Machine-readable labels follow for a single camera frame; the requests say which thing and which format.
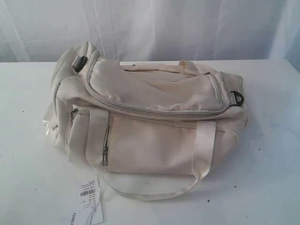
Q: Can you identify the cream duffel bag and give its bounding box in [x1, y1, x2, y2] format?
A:
[45, 42, 249, 201]

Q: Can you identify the white paper price tag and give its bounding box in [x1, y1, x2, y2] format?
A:
[59, 177, 104, 225]

